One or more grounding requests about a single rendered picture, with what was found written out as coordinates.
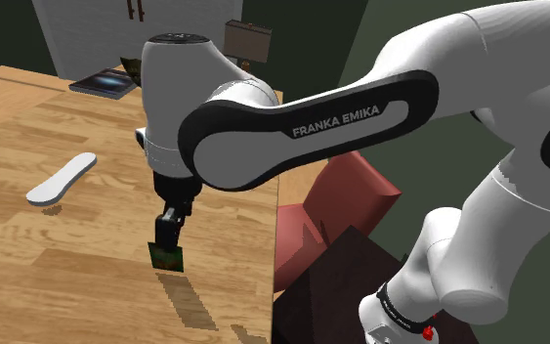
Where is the dark tablet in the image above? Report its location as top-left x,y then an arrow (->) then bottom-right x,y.
68,67 -> 138,101

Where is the dark robot stand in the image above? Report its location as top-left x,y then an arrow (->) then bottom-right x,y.
272,225 -> 480,344

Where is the white flat oblong remote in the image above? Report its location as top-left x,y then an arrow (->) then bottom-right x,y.
25,151 -> 99,207

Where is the small green box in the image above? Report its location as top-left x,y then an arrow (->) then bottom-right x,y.
148,240 -> 186,274

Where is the dark green patterned object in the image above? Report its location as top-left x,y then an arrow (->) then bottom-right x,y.
119,57 -> 144,88

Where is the white cabinet with brown handles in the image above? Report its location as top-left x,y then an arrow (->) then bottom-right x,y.
31,0 -> 245,82

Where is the red armchair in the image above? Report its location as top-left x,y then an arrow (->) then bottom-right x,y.
274,150 -> 403,294

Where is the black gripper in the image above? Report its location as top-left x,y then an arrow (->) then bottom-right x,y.
152,170 -> 204,251

